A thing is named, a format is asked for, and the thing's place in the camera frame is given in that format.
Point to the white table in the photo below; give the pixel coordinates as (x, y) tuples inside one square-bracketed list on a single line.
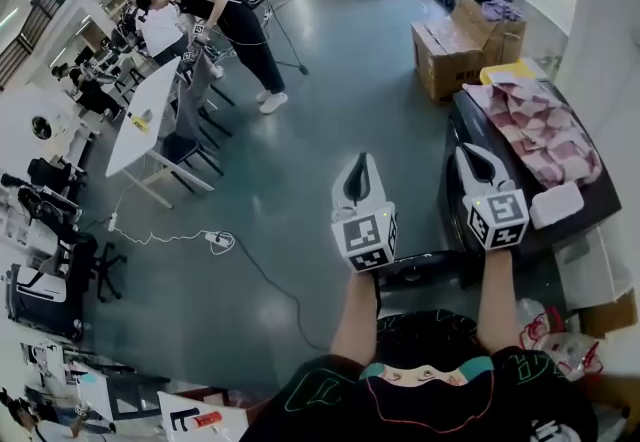
[(145, 120)]

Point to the pink checked cloth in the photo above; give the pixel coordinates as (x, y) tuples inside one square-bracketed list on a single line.
[(540, 130)]

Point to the purple cloth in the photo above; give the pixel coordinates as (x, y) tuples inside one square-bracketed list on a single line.
[(502, 9)]

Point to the person's right forearm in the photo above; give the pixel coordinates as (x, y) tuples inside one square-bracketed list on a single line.
[(495, 300)]

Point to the person's left forearm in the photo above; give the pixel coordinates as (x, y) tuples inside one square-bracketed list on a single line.
[(355, 315)]

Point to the black mezzanine railing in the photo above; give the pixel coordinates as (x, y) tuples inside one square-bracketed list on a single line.
[(35, 22)]

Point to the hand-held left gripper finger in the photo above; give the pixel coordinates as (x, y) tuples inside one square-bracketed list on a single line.
[(345, 190), (376, 187)]

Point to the yellow plastic bin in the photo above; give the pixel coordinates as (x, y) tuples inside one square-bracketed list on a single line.
[(510, 72)]

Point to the gray chair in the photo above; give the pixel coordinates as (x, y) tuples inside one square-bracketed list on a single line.
[(192, 90), (185, 147)]

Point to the white power strip with switch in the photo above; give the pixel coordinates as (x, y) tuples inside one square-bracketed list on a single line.
[(219, 239)]

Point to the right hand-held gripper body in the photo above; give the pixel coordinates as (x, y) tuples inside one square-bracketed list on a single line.
[(500, 220)]

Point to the white printed sign board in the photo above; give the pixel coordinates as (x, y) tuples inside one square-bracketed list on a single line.
[(200, 420)]

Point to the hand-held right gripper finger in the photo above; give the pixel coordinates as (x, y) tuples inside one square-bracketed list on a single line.
[(465, 170), (500, 172)]

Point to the black office chair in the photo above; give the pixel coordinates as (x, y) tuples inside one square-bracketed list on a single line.
[(95, 260)]

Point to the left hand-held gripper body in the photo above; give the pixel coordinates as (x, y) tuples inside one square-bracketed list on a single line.
[(365, 237)]

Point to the black and white printer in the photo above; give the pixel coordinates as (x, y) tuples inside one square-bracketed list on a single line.
[(40, 300)]

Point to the black tripod stand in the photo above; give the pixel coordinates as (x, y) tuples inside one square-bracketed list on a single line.
[(287, 40)]

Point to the red printed plastic bag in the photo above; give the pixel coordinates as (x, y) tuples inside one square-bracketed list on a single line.
[(560, 335)]

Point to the yellow bottle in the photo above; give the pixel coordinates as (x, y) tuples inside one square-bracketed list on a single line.
[(140, 122)]

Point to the person's black printed t-shirt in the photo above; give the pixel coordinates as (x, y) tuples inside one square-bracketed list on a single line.
[(425, 405)]

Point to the large brown cardboard box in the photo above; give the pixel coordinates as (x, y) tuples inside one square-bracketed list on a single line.
[(450, 55)]

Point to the small brown cardboard box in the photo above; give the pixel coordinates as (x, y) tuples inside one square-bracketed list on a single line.
[(610, 315)]

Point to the white plastic box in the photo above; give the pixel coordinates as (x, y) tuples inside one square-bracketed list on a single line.
[(555, 205)]

